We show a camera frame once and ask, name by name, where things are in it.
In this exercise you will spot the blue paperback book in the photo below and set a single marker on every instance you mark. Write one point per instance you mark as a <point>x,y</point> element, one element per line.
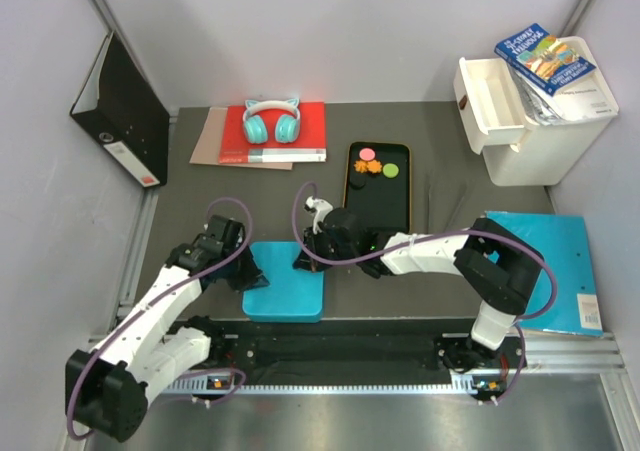
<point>546,61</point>

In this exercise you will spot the pink round cookie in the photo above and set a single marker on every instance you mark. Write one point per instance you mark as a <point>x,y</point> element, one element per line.
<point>367,154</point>

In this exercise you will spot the black round cookie left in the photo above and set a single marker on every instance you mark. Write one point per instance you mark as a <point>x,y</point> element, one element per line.
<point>357,181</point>

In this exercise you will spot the orange flower cookie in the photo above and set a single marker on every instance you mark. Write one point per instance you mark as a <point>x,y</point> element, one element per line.
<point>374,167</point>
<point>361,166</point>

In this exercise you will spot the teal cookie tin box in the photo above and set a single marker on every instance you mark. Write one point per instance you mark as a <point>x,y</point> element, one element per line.
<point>285,315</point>

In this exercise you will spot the blue folder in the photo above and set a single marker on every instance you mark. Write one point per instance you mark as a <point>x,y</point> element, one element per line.
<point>563,242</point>

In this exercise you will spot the grey cable duct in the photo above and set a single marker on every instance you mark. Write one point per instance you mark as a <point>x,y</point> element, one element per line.
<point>454,385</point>

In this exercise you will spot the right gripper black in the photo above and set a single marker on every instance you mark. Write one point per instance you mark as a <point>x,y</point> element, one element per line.
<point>313,239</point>

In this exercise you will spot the brown cardboard folder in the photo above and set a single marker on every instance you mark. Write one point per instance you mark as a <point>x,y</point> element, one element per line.
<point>208,145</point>

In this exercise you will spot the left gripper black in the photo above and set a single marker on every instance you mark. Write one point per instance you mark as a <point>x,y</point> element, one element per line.
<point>253,278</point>

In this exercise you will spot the teal cat ear headphones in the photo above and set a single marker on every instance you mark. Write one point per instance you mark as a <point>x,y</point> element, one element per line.
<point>280,119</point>

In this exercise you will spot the red book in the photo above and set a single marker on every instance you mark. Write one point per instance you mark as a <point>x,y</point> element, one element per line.
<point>311,145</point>

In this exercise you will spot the green round cookie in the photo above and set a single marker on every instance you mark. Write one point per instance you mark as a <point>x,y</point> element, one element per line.
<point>390,170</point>

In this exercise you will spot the white drawer unit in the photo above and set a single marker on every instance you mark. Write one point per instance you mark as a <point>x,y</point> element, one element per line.
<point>517,150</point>

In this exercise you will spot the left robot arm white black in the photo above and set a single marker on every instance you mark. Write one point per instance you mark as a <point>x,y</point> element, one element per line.
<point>110,387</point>

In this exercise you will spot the white booklet stack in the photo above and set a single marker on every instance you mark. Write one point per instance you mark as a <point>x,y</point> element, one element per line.
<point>583,101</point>

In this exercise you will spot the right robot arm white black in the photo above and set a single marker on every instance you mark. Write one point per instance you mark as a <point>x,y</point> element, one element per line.
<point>501,268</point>

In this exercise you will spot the black ring binder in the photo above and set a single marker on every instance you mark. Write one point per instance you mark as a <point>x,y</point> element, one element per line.
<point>119,110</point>

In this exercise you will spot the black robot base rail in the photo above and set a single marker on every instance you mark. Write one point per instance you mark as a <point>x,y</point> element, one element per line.
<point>347,352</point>

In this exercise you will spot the teal tin lid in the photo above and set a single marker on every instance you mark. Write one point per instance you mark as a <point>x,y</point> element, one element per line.
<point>288,288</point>

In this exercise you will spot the black cookie tray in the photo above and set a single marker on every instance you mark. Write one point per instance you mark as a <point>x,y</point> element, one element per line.
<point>382,204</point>

